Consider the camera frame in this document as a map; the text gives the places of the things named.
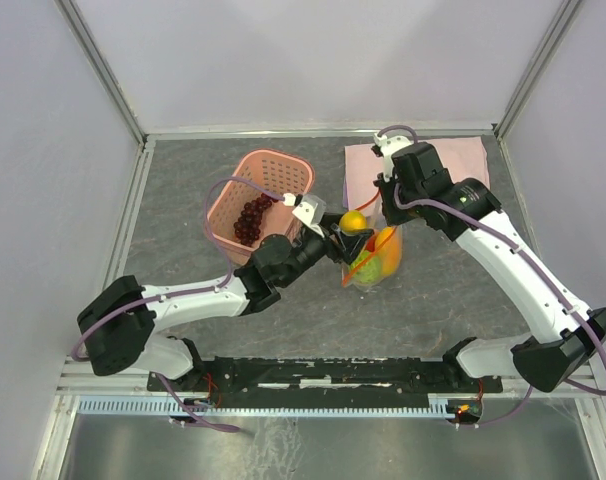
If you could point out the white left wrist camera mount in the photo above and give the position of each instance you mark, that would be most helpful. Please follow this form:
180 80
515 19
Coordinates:
308 209

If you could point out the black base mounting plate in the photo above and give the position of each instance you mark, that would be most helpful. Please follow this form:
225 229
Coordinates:
306 384

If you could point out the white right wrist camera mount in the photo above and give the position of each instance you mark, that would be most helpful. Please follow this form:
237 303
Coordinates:
387 144

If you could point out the dark red grape bunch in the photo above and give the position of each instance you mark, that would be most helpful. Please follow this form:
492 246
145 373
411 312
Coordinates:
247 227

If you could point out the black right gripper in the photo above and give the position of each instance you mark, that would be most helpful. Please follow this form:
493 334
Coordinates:
392 217

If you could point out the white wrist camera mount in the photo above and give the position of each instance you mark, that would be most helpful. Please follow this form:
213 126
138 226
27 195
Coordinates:
387 144
308 209

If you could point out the pink plastic perforated basket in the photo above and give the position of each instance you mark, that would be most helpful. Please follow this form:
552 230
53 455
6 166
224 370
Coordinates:
261 171

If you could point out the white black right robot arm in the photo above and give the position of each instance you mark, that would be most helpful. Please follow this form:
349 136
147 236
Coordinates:
564 332

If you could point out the green custard apple toy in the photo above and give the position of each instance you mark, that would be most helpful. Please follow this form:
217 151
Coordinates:
367 269

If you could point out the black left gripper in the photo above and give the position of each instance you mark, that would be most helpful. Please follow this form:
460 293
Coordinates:
349 245

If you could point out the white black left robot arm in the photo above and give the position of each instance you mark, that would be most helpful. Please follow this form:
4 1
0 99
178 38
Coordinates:
124 326

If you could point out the clear zip top bag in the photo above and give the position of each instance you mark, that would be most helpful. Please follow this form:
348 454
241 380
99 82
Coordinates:
376 221

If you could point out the pink embroidered cloth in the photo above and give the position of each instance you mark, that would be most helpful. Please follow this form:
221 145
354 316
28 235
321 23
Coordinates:
463 157

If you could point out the orange toy fruit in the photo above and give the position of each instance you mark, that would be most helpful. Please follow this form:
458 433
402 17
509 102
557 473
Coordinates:
388 247

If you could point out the yellow toy mango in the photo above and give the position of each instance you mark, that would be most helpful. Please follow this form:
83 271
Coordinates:
353 219

